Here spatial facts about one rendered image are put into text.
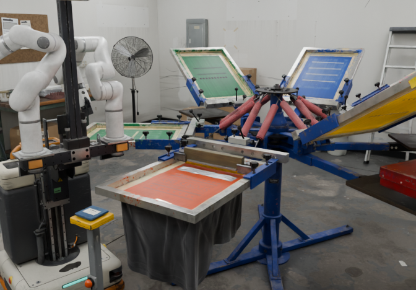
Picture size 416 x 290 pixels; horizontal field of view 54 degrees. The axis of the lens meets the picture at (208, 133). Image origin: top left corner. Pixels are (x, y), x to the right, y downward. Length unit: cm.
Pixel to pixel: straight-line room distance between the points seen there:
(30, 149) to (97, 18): 478
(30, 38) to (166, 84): 589
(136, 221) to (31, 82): 80
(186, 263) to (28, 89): 105
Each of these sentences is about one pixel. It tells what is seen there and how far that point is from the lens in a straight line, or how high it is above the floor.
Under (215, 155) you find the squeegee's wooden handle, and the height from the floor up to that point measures 104.
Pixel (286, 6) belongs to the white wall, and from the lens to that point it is 647.
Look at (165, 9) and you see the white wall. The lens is 765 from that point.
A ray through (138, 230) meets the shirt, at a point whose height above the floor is 77.
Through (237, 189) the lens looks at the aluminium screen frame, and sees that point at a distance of 195.
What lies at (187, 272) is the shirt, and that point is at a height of 64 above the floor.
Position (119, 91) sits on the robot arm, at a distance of 223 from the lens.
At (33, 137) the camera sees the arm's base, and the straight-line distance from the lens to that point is 209.
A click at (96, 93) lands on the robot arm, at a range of 218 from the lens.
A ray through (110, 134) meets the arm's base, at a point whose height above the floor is 117.
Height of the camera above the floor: 171
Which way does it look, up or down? 14 degrees down
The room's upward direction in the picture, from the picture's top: straight up
